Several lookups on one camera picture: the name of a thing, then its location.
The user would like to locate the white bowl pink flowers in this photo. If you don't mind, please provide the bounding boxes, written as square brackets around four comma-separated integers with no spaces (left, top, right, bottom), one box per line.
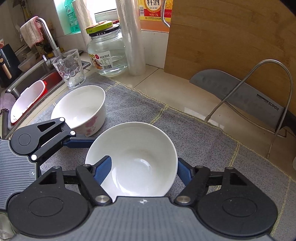
[51,85,106,137]

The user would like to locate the steel kitchen faucet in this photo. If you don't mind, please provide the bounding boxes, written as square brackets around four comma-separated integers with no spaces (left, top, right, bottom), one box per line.
[36,17,61,57]

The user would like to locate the grey checked dish mat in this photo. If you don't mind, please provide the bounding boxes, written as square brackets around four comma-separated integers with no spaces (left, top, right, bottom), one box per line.
[28,71,296,241]

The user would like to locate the white plate at sink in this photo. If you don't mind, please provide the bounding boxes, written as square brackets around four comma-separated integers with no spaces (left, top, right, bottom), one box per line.
[10,80,47,125]

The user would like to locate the clear drinking glass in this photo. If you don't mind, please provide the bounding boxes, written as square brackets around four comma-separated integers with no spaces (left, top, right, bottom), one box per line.
[52,49,85,89]

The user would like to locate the black air fryer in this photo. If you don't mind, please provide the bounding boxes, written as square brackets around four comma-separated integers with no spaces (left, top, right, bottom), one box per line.
[0,44,22,88]

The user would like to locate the glass jar with green lid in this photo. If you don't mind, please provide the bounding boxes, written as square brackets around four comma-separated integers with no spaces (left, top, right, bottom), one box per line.
[86,20,128,77]

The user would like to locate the green detergent bottle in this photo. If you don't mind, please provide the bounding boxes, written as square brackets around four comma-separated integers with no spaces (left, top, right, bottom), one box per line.
[64,0,80,33]

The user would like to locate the pink cloth on faucet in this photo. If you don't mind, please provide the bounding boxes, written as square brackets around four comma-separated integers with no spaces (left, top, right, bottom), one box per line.
[20,16,44,48]

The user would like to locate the plastic wrap roll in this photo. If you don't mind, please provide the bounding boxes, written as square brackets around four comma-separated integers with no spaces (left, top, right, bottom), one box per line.
[72,0,96,34]
[116,0,145,76]

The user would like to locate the bamboo cutting board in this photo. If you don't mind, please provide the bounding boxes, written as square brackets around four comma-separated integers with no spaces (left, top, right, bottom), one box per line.
[164,1,295,113]

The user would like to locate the orange cooking wine jug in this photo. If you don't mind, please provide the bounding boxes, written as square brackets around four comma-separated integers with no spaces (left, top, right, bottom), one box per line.
[137,0,173,33]

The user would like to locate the steel knife with black handle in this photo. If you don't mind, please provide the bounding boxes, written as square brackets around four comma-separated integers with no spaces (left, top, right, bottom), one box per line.
[190,69,285,129]

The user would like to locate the steel wire rack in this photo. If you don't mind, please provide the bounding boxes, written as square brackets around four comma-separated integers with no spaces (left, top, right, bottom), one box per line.
[205,59,293,158]

